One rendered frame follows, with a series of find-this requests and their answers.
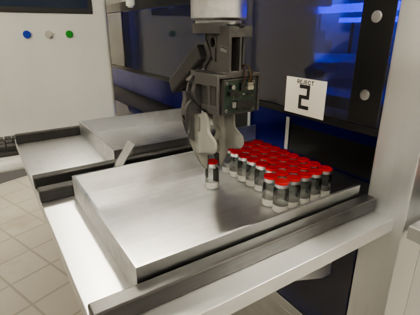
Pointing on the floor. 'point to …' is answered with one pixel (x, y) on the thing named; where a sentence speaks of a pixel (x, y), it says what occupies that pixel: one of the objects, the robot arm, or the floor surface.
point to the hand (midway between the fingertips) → (210, 157)
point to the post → (394, 180)
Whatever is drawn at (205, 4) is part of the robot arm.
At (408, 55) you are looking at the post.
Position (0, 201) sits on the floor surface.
